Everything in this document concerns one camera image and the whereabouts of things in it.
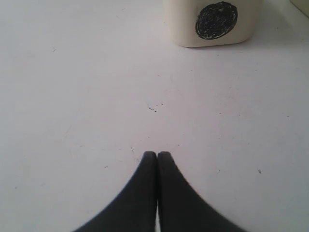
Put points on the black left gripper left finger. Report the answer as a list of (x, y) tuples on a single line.
[(134, 208)]

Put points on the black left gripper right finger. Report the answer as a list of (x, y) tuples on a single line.
[(180, 208)]

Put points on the cream bin with circle mark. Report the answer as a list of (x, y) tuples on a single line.
[(200, 23)]

